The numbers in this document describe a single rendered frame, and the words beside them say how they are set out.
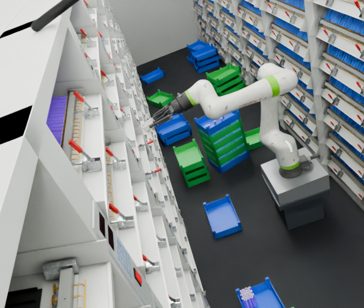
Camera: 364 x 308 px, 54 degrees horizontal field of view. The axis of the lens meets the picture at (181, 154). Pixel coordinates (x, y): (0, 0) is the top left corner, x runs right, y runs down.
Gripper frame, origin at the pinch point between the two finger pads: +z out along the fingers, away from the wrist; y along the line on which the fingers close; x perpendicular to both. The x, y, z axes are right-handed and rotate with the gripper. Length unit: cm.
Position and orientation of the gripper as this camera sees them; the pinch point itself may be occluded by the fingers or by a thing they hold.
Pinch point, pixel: (148, 124)
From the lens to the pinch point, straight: 195.0
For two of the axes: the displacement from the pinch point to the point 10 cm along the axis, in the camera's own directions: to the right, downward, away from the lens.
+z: -8.4, 5.2, 1.6
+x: 5.1, 6.6, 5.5
